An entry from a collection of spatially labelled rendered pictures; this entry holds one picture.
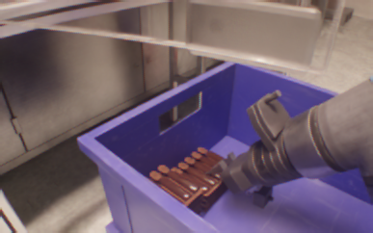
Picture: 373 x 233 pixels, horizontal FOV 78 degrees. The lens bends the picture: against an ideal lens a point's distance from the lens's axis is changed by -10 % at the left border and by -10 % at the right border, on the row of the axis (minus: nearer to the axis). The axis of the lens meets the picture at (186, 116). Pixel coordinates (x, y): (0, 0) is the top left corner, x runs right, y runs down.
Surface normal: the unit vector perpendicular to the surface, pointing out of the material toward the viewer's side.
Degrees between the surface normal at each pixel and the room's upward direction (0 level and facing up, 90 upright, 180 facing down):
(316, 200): 0
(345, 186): 90
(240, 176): 75
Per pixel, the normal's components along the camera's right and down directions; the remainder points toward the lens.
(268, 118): 0.50, -0.40
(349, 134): -0.77, 0.20
